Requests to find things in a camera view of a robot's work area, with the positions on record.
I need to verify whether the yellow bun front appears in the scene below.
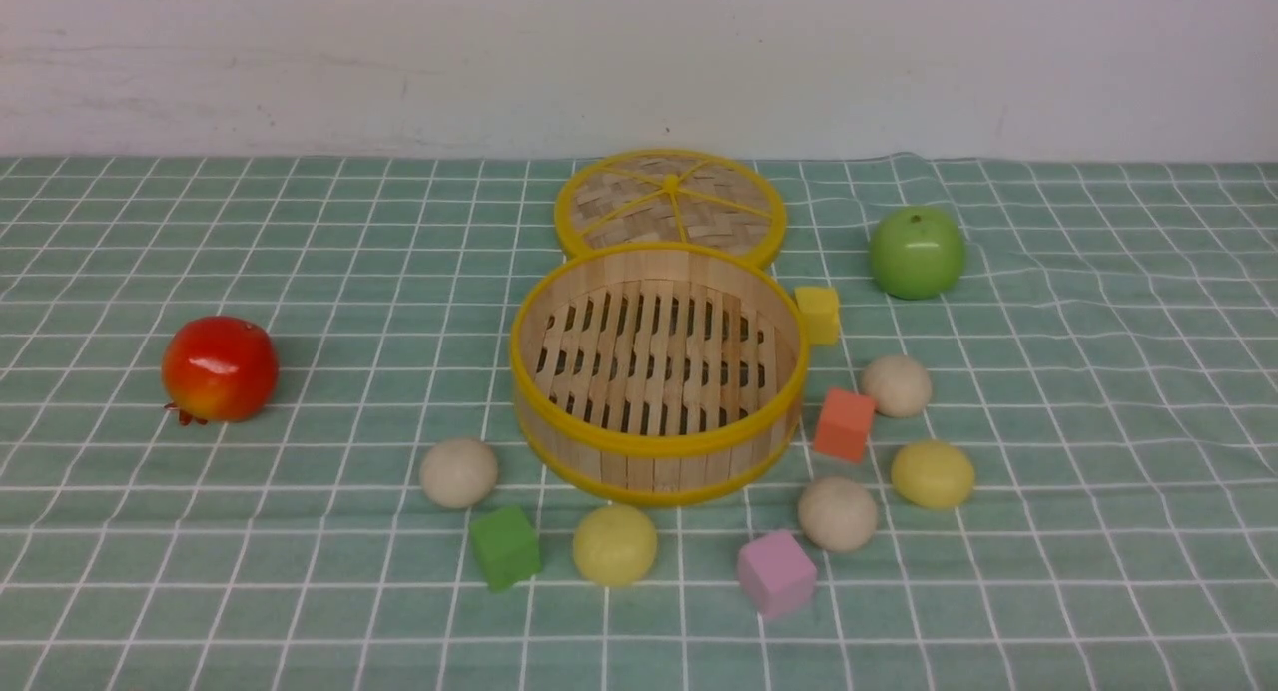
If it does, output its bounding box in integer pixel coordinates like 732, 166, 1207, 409
573, 505, 659, 588

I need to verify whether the yellow bun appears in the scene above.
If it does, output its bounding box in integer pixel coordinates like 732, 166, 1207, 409
889, 439, 976, 510
573, 505, 659, 588

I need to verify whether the white bun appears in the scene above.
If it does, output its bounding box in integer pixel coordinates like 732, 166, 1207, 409
418, 437, 498, 510
860, 354, 933, 418
796, 474, 881, 553

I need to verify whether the bamboo steamer tray yellow rim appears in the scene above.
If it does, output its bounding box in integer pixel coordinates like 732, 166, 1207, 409
507, 244, 812, 507

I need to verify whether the woven bamboo steamer lid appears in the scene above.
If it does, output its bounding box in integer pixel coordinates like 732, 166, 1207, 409
553, 149, 787, 268

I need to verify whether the yellow foam cube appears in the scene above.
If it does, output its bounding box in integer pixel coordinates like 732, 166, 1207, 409
794, 286, 843, 346

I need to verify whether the orange foam cube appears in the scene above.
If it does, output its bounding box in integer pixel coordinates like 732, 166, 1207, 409
812, 387, 877, 464

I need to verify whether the green foam cube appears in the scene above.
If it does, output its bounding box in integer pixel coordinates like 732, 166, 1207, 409
469, 505, 542, 591

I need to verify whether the pink foam cube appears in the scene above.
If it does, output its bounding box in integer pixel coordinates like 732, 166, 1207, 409
736, 530, 817, 621

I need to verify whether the green toy apple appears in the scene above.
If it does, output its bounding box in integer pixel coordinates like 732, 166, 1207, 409
869, 206, 966, 300

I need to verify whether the red toy pomegranate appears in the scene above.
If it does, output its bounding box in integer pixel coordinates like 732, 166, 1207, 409
161, 317, 280, 427

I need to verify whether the green checkered tablecloth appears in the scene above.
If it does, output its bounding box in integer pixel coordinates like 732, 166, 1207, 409
1, 155, 1277, 690

